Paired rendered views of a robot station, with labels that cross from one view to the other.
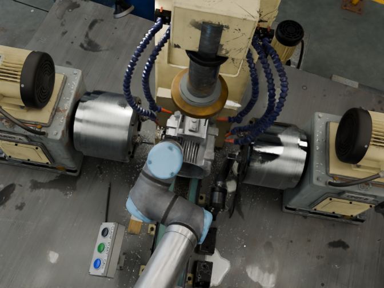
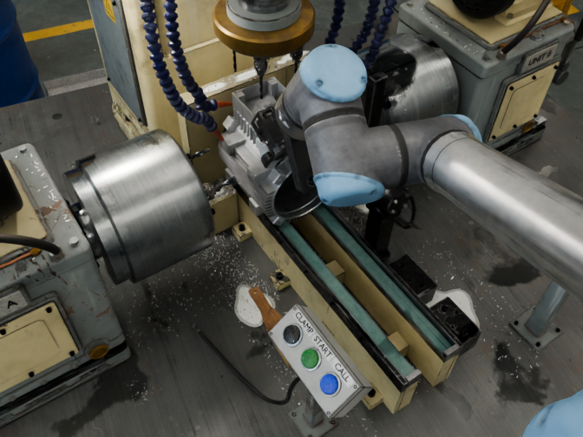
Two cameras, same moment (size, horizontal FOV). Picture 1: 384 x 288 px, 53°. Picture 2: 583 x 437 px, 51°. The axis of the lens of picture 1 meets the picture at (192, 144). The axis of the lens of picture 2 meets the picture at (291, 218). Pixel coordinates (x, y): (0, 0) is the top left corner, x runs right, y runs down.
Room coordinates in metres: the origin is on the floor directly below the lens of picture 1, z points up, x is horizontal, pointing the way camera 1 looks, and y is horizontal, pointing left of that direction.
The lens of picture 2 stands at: (-0.19, 0.49, 1.93)
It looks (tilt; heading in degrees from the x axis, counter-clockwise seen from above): 50 degrees down; 327
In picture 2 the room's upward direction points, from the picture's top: 2 degrees clockwise
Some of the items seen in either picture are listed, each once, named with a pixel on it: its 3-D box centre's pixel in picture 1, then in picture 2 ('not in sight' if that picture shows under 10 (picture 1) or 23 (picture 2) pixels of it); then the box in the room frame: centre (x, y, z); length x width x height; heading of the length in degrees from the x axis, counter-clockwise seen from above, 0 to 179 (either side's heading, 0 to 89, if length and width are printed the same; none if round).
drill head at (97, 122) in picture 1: (97, 123); (116, 218); (0.60, 0.36, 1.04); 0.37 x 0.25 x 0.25; 92
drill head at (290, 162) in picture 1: (276, 155); (398, 94); (0.63, -0.32, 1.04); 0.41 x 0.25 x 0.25; 92
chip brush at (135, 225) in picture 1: (139, 209); (275, 324); (0.37, 0.15, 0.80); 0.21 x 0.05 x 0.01; 179
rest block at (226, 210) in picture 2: (163, 138); (219, 205); (0.68, 0.12, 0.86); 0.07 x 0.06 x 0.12; 92
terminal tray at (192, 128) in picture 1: (192, 125); (268, 114); (0.64, 0.01, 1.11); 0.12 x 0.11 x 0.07; 2
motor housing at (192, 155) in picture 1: (189, 145); (278, 159); (0.60, 0.01, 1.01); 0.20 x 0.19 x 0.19; 2
